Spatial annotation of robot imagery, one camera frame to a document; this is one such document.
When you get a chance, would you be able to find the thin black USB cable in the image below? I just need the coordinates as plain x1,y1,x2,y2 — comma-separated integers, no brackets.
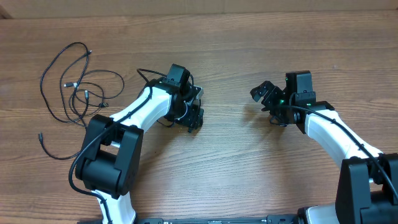
58,49,93,128

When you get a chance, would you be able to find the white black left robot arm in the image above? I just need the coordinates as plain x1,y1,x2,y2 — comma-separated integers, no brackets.
68,78,204,223

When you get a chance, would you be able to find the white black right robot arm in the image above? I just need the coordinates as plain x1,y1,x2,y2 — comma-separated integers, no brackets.
250,81,397,223

